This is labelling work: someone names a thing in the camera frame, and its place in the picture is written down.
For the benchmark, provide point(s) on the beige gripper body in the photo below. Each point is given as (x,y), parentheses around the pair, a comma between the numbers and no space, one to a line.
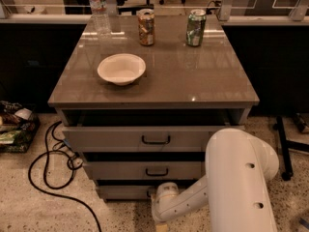
(159,216)

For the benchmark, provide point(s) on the grey bottom drawer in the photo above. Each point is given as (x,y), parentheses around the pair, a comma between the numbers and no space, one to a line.
(125,192)

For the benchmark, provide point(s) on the grey drawer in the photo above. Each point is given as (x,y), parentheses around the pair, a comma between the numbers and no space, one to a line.
(144,170)
(140,139)
(125,192)

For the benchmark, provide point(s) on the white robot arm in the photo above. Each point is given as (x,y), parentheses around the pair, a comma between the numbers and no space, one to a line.
(238,166)

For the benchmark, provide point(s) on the grey middle drawer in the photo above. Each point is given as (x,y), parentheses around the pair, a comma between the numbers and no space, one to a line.
(144,170)

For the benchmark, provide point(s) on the grey top drawer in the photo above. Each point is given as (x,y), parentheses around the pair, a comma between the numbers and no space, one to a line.
(140,139)

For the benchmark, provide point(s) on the grey drawer cabinet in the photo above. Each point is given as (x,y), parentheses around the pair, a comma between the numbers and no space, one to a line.
(181,86)

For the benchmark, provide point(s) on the black stand leg with caster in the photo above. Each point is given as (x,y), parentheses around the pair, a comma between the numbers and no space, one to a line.
(286,145)

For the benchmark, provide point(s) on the white paper bowl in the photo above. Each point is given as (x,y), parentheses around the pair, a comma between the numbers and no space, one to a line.
(121,69)

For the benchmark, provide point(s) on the box of snack bags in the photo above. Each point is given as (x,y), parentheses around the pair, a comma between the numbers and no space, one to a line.
(18,126)

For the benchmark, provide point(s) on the green soda can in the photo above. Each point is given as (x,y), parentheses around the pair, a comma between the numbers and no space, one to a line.
(195,27)

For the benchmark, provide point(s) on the clear plastic water bottle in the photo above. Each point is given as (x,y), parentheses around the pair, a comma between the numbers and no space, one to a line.
(100,16)

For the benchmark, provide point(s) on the orange soda can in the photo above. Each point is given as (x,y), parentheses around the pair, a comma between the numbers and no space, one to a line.
(146,27)

